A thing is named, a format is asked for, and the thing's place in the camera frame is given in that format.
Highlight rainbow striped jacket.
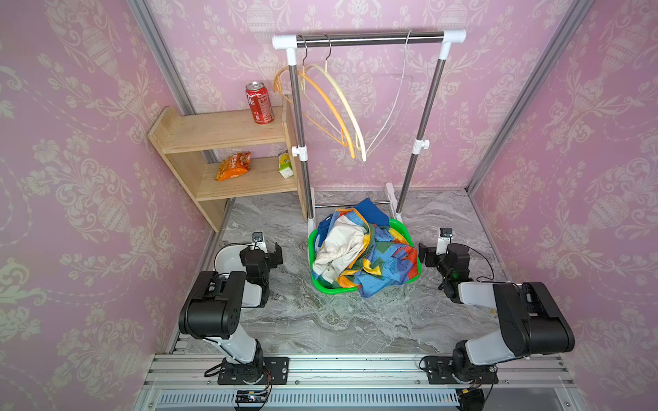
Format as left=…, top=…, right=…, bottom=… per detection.
left=308, top=200, right=422, bottom=298

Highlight blue red white jacket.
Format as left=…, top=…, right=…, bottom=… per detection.
left=316, top=198, right=390, bottom=247

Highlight white wire clothes hanger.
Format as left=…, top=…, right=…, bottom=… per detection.
left=367, top=29, right=413, bottom=155

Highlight wooden clothes hanger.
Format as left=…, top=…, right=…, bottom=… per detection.
left=271, top=38, right=356, bottom=159
left=313, top=34, right=368, bottom=162

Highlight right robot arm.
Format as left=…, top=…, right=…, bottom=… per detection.
left=418, top=243, right=576, bottom=384

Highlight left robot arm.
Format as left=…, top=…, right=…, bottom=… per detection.
left=178, top=243, right=290, bottom=386

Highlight white plastic bin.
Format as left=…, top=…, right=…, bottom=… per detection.
left=214, top=244, right=250, bottom=275

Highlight green plastic basket tray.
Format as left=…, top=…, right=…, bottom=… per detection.
left=308, top=219, right=421, bottom=298

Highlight green white drink carton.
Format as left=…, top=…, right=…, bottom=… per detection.
left=278, top=151, right=294, bottom=179

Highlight orange snack bag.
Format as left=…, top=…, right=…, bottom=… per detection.
left=215, top=152, right=251, bottom=182

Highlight wooden two-tier shelf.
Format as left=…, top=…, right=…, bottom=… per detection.
left=147, top=103, right=306, bottom=233

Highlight red soda can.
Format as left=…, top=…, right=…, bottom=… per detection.
left=245, top=82, right=274, bottom=125

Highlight steel clothes rack white joints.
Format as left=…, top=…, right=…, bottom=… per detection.
left=272, top=28, right=467, bottom=233

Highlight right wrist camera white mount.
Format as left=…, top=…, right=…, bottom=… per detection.
left=435, top=227, right=453, bottom=255

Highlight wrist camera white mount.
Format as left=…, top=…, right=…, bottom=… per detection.
left=435, top=227, right=453, bottom=255
left=252, top=231, right=268, bottom=253

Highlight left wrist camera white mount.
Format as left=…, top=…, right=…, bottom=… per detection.
left=252, top=231, right=268, bottom=253

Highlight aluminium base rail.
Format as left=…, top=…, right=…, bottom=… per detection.
left=134, top=354, right=586, bottom=410

